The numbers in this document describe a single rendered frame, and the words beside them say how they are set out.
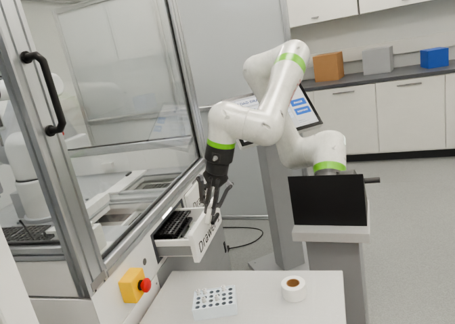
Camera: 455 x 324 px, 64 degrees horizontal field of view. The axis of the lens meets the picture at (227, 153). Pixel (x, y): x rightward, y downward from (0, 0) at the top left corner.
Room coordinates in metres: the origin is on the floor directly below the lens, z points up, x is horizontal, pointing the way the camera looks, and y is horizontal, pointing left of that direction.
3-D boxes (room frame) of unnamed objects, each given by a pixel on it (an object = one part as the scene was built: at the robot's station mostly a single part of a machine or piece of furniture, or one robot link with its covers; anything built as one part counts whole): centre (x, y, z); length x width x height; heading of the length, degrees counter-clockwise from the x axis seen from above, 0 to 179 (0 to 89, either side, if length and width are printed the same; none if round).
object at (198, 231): (1.20, 0.12, 0.87); 0.29 x 0.02 x 0.11; 163
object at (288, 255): (2.06, -0.29, 0.51); 0.50 x 0.45 x 1.02; 19
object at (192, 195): (1.54, 0.16, 0.87); 0.29 x 0.02 x 0.11; 163
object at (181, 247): (1.26, 0.32, 0.86); 0.40 x 0.26 x 0.06; 73
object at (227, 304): (0.90, 0.12, 0.78); 0.12 x 0.08 x 0.04; 87
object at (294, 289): (0.90, -0.12, 0.78); 0.07 x 0.07 x 0.04
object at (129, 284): (0.92, 0.33, 0.88); 0.07 x 0.05 x 0.07; 163
